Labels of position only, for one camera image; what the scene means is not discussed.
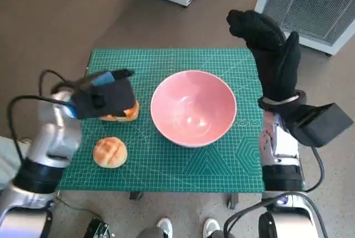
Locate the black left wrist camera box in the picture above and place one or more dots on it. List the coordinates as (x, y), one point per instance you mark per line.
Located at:
(111, 96)

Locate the square orange toy bread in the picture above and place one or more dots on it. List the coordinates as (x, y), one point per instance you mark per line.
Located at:
(130, 114)

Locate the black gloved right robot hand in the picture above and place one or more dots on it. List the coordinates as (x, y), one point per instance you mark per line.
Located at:
(277, 66)

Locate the black table foot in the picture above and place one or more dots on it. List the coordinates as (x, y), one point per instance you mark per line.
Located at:
(136, 195)
(233, 200)

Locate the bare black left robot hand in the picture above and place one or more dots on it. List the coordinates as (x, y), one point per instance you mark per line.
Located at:
(106, 78)

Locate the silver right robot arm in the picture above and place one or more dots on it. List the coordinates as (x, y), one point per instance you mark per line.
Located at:
(283, 149)

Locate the pink bowl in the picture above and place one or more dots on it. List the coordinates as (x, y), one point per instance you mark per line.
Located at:
(191, 102)

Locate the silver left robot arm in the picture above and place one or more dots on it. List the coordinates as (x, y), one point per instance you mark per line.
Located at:
(55, 127)

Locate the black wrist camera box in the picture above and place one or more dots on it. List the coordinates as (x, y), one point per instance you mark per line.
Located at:
(111, 96)
(316, 127)

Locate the black robot waist module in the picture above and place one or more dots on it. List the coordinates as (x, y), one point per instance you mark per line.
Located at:
(100, 228)

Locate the person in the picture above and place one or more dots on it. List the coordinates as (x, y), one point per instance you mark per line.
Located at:
(163, 225)
(7, 160)

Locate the large white mesh cabinet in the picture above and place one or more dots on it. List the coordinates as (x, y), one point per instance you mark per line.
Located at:
(305, 7)

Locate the round toy bread bun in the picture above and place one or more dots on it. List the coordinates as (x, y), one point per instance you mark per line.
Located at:
(109, 152)

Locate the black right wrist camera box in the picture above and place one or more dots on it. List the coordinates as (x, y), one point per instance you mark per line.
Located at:
(316, 127)

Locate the green cutting mat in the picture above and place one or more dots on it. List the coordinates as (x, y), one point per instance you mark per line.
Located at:
(180, 166)

